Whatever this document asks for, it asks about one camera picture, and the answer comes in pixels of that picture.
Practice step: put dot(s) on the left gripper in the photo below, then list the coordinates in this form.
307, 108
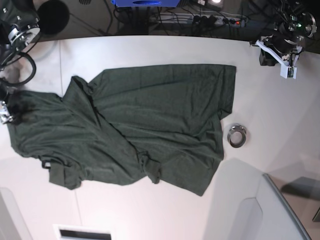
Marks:
280, 49

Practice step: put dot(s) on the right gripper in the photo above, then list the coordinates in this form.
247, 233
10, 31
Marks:
9, 109

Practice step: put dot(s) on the dark green t-shirt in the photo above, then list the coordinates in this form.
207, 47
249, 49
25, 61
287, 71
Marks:
162, 122

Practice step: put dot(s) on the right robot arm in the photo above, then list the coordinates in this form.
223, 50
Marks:
18, 27

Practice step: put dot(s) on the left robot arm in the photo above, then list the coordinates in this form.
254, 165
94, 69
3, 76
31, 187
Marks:
289, 17

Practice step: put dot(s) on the small black clip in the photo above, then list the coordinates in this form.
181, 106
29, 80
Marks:
46, 164

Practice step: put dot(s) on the grey tape roll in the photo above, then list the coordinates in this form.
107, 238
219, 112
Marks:
237, 135

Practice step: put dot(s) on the white power strip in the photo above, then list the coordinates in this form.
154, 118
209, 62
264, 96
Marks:
235, 21

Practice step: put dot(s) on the blue box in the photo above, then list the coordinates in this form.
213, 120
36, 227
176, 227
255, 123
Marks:
145, 3

